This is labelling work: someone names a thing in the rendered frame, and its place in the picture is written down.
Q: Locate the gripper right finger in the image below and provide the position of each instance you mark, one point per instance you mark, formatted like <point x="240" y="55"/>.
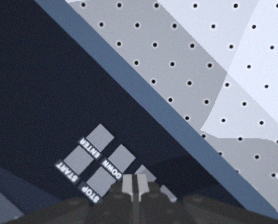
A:
<point x="196" y="209"/>

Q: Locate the grey perforated base plate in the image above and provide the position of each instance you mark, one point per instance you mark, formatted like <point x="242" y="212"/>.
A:
<point x="215" y="62"/>

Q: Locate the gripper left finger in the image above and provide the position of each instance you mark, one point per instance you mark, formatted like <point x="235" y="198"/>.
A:
<point x="116" y="208"/>

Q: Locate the white benchtop thermal cycler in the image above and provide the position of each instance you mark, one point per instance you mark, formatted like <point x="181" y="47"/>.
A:
<point x="75" y="117"/>

